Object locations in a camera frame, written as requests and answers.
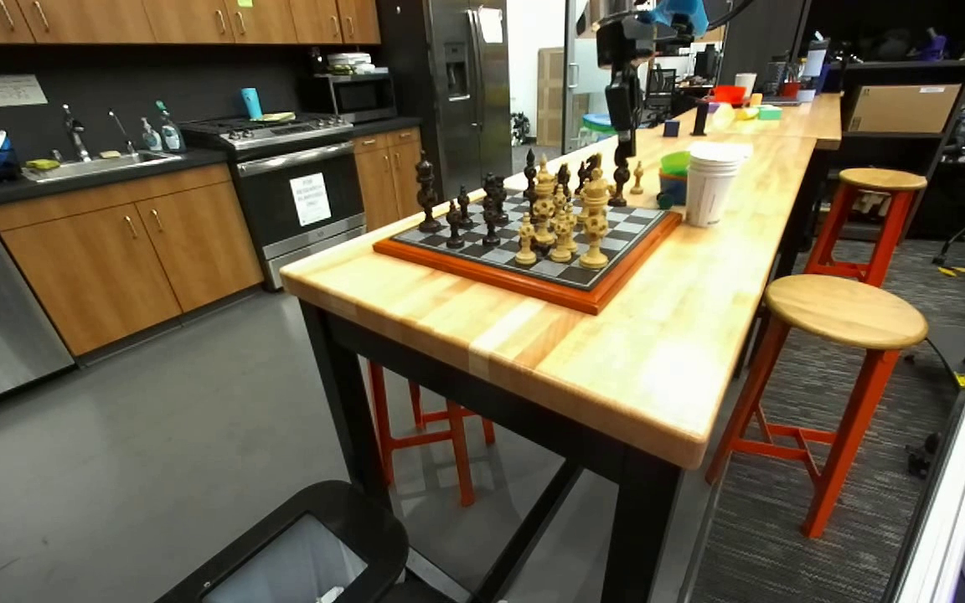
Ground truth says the tall cream chess piece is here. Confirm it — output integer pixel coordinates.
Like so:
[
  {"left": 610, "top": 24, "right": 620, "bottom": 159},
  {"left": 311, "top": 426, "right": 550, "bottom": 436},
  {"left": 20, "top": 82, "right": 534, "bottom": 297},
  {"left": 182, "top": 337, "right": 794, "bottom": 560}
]
[
  {"left": 578, "top": 167, "right": 612, "bottom": 271},
  {"left": 532, "top": 157, "right": 558, "bottom": 247}
]

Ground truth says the tall black chess piece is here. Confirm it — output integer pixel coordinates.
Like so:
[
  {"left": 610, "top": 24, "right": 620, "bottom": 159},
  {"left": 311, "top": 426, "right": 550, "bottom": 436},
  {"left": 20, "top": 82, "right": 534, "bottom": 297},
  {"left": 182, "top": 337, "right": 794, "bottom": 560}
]
[{"left": 415, "top": 151, "right": 444, "bottom": 235}]

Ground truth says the stack of white paper cups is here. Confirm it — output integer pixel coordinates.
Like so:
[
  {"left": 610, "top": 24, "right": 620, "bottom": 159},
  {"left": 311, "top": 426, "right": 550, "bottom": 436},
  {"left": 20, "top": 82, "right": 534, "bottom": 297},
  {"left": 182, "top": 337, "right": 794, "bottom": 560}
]
[{"left": 684, "top": 142, "right": 745, "bottom": 229}]

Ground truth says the steel refrigerator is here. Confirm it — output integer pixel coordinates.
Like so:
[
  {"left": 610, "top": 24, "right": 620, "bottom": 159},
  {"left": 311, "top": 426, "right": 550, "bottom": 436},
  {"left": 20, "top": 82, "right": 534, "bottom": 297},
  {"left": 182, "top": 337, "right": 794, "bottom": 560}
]
[{"left": 377, "top": 0, "right": 513, "bottom": 199}]

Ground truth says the narrow wooden base cabinet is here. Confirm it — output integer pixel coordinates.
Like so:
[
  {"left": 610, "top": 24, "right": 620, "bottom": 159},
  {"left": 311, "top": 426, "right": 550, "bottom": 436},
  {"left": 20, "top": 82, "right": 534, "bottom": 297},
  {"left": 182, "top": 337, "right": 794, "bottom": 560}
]
[{"left": 352, "top": 126, "right": 426, "bottom": 233}]

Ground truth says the microwave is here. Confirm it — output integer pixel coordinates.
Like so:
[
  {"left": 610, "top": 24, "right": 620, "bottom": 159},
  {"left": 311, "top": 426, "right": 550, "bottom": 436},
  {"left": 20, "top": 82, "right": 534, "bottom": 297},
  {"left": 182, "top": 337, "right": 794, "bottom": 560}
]
[{"left": 305, "top": 72, "right": 399, "bottom": 125}]

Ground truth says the wooden stool with red legs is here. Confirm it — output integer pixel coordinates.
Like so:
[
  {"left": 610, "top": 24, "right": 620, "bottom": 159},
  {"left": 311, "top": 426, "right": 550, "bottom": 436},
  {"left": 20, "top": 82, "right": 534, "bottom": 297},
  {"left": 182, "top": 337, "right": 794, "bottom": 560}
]
[
  {"left": 804, "top": 167, "right": 928, "bottom": 288},
  {"left": 365, "top": 360, "right": 498, "bottom": 508},
  {"left": 705, "top": 274, "right": 930, "bottom": 540}
]

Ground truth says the cardboard box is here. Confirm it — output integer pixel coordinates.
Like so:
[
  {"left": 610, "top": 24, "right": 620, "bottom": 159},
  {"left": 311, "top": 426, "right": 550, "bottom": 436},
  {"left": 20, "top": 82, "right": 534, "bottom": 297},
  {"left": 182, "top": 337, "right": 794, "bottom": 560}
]
[{"left": 847, "top": 84, "right": 963, "bottom": 135}]

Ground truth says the black shelf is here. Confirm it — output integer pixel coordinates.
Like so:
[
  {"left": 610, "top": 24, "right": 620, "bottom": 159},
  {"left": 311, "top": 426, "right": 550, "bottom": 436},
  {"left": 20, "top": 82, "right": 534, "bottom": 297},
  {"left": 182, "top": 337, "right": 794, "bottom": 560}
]
[{"left": 818, "top": 0, "right": 965, "bottom": 245}]

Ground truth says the steel stove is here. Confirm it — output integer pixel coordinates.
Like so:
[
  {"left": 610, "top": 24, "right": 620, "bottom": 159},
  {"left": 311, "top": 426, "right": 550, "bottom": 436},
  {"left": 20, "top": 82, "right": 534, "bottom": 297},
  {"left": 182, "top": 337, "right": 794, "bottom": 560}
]
[{"left": 180, "top": 112, "right": 367, "bottom": 292}]

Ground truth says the tall soap bottle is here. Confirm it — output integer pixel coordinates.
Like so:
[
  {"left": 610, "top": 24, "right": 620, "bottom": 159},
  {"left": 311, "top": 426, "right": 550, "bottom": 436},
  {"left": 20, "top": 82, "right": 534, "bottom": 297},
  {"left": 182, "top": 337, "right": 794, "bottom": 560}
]
[{"left": 155, "top": 100, "right": 187, "bottom": 154}]

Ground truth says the steel sink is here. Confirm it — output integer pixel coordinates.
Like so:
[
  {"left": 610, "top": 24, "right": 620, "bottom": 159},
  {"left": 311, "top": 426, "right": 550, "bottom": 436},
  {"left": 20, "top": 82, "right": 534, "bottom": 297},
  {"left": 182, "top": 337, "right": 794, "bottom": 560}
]
[{"left": 22, "top": 149, "right": 187, "bottom": 184}]

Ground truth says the black trash bin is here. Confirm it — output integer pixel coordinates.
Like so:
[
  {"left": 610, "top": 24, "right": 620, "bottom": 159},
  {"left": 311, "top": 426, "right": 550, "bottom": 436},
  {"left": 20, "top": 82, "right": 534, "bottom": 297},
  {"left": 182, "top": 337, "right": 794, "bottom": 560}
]
[{"left": 154, "top": 480, "right": 410, "bottom": 603}]

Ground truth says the wide wooden base cabinet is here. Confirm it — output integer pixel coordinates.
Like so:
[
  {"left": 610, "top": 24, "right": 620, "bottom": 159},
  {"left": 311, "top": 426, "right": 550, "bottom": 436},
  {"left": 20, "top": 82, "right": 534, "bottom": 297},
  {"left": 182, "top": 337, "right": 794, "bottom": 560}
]
[{"left": 0, "top": 162, "right": 265, "bottom": 358}]

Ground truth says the tap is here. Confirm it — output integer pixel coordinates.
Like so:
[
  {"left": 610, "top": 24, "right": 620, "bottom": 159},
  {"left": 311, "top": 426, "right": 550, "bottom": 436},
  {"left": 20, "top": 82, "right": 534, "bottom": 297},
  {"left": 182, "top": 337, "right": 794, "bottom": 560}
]
[{"left": 61, "top": 104, "right": 92, "bottom": 163}]

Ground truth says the paper notice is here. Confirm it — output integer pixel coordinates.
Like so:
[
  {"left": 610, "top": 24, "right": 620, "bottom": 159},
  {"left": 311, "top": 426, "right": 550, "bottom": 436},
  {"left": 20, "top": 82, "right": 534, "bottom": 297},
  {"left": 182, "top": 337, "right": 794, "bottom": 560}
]
[{"left": 0, "top": 74, "right": 49, "bottom": 108}]

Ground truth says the wooden chessboard with orange frame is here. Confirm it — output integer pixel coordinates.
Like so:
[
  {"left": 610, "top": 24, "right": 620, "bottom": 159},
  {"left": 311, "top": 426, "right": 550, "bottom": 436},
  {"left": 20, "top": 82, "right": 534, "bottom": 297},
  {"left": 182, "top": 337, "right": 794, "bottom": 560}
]
[{"left": 372, "top": 186, "right": 684, "bottom": 316}]

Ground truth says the row of wooden wall cabinets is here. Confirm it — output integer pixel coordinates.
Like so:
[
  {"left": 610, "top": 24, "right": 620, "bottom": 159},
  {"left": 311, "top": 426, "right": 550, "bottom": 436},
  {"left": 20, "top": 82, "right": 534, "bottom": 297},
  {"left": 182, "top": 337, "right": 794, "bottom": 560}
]
[{"left": 0, "top": 0, "right": 382, "bottom": 46}]

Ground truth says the white metal frame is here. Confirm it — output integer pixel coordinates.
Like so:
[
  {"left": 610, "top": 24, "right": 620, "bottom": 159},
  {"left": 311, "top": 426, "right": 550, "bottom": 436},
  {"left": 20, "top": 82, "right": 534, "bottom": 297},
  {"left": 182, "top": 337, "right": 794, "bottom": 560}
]
[{"left": 883, "top": 360, "right": 965, "bottom": 603}]

